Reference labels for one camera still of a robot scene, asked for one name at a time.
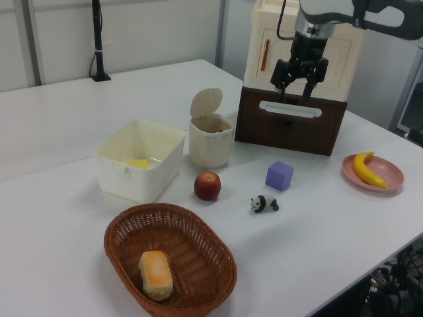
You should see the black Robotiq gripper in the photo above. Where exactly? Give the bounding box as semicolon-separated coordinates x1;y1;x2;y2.
270;31;330;104

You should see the cream trash can lid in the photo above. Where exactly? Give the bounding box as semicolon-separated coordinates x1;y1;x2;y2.
190;87;224;119

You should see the cream plastic trash can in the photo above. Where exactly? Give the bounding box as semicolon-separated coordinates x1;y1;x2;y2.
188;113;236;168

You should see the cream plastic cabinet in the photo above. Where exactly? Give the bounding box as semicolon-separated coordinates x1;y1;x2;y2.
243;0;366;102

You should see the dark brown wooden drawer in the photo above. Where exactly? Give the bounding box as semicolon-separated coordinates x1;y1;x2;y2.
233;85;348;157

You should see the purple cube block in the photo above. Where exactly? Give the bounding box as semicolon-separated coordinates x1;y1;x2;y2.
265;160;295;192

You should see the yellow banana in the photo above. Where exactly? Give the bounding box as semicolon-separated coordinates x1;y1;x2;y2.
352;151;388;189

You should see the pink plate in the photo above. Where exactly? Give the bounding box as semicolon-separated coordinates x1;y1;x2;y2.
342;154;405;196

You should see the panda figurine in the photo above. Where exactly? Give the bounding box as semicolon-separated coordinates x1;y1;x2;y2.
250;194;280;215

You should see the red apple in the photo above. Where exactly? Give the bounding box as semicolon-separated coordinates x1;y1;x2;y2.
194;171;221;201

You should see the yellow cube block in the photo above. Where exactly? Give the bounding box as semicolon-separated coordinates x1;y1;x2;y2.
126;158;149;170

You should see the white plastic storage box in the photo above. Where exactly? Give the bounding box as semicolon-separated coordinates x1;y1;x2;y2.
94;118;186;204

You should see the brown wicker basket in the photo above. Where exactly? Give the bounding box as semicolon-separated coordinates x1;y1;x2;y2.
104;202;238;317

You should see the toasted bread loaf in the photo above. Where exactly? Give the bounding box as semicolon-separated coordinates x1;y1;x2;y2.
137;250;174;302

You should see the white drawer handle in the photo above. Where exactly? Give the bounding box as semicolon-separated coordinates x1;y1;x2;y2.
258;100;323;119

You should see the copper cabinet door handle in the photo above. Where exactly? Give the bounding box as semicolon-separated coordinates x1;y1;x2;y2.
260;38;271;72

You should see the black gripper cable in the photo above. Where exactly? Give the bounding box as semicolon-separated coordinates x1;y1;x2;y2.
276;0;300;42

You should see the black camera stand pole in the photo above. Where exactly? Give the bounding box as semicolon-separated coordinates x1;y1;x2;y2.
88;0;112;83

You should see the black cable bundle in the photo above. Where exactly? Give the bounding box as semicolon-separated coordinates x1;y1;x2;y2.
360;244;423;317

